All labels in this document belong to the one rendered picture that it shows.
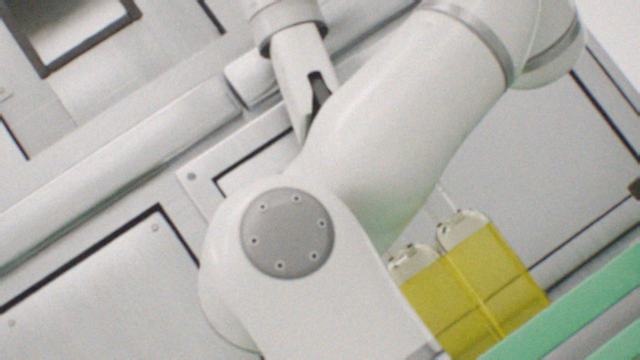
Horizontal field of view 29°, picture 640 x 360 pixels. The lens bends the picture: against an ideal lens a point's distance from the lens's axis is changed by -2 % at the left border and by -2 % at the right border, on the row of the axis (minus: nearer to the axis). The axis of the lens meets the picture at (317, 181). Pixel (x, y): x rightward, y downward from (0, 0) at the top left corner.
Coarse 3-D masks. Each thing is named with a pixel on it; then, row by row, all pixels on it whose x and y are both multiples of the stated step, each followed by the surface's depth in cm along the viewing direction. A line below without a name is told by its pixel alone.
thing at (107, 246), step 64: (0, 0) 145; (64, 0) 146; (128, 0) 146; (192, 0) 147; (320, 0) 145; (384, 0) 143; (0, 64) 144; (64, 64) 144; (128, 64) 144; (192, 64) 142; (256, 64) 141; (0, 128) 140; (64, 128) 142; (128, 128) 139; (192, 128) 138; (0, 192) 138; (64, 192) 136; (128, 192) 138; (0, 256) 134; (64, 256) 136; (128, 256) 138; (192, 256) 140; (0, 320) 135; (64, 320) 135; (128, 320) 136; (192, 320) 136
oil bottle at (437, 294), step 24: (408, 264) 120; (432, 264) 119; (408, 288) 119; (432, 288) 119; (456, 288) 119; (432, 312) 118; (456, 312) 118; (480, 312) 118; (456, 336) 118; (480, 336) 118
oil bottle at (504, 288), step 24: (456, 216) 121; (480, 216) 120; (456, 240) 120; (480, 240) 120; (504, 240) 120; (456, 264) 119; (480, 264) 119; (504, 264) 119; (480, 288) 119; (504, 288) 119; (528, 288) 119; (504, 312) 118; (528, 312) 118; (504, 336) 119
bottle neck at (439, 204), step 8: (440, 184) 123; (432, 192) 122; (440, 192) 122; (448, 192) 123; (432, 200) 122; (440, 200) 122; (448, 200) 122; (424, 208) 123; (432, 208) 122; (440, 208) 122; (448, 208) 122; (456, 208) 122; (432, 216) 123; (440, 216) 122
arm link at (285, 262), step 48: (240, 192) 77; (288, 192) 76; (240, 240) 75; (288, 240) 75; (336, 240) 76; (240, 288) 75; (288, 288) 74; (336, 288) 75; (384, 288) 76; (240, 336) 83; (288, 336) 75; (336, 336) 74; (384, 336) 74; (432, 336) 77
